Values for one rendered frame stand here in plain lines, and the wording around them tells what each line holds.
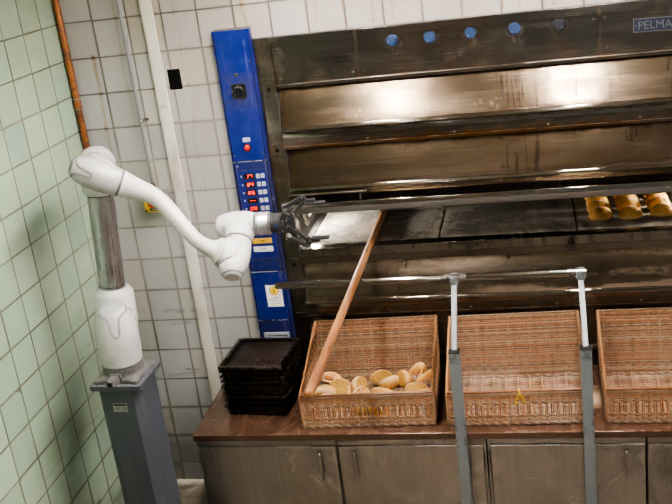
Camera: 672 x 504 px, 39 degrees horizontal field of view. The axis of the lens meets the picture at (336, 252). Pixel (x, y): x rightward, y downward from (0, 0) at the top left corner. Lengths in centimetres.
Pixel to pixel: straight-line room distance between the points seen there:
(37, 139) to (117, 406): 112
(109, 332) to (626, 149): 212
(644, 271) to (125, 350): 211
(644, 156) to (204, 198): 185
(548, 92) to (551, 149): 23
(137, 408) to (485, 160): 169
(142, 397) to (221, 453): 56
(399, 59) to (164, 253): 138
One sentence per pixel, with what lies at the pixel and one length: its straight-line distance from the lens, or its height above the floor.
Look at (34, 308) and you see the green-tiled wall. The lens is 392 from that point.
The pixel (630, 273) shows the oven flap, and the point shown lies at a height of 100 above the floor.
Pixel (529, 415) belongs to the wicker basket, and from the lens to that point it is 386.
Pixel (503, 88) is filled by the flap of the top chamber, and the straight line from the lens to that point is 392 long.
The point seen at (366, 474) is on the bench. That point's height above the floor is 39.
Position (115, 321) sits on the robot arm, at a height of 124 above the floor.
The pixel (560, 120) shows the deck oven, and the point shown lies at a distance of 394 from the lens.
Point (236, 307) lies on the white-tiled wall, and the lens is 439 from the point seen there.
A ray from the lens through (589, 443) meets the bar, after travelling 381.
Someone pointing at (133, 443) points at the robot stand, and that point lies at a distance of 380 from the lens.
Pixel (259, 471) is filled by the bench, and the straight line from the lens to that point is 412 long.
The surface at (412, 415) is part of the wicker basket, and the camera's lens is 390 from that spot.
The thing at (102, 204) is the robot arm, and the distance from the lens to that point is 369.
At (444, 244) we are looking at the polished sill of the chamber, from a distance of 410.
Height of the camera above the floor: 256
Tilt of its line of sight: 20 degrees down
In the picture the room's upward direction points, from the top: 7 degrees counter-clockwise
